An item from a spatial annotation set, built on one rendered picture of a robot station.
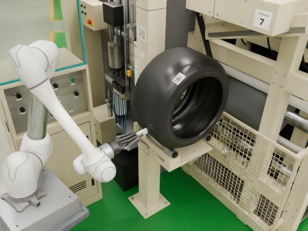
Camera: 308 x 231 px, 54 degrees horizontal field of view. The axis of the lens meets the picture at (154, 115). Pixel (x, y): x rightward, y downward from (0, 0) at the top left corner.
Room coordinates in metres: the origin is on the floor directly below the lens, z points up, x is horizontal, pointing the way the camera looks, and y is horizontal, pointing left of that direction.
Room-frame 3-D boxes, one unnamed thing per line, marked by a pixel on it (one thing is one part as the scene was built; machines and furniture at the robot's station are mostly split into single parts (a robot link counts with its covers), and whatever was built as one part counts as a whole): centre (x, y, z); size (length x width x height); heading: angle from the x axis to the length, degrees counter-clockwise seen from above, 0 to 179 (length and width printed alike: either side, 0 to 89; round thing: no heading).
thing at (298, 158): (1.63, -0.54, 0.65); 0.90 x 0.02 x 0.70; 37
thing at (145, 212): (1.81, 0.03, 0.01); 0.27 x 0.27 x 0.02; 37
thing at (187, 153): (1.61, -0.14, 0.80); 0.37 x 0.36 x 0.02; 127
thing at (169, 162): (1.53, -0.03, 0.83); 0.36 x 0.09 x 0.06; 37
